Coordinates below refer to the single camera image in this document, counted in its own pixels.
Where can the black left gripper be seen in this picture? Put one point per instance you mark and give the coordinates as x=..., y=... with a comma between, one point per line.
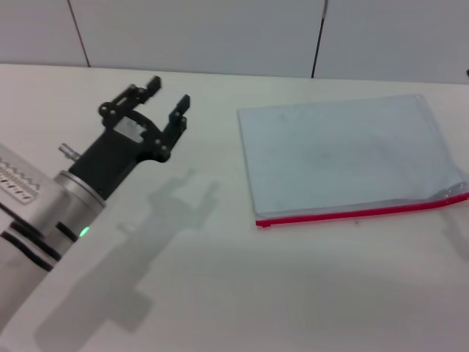
x=110, y=157

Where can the clear document bag red zip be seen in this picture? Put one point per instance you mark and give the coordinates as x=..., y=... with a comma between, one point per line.
x=340, y=157

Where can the small silver connector plug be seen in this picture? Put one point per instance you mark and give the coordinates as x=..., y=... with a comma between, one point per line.
x=69, y=151

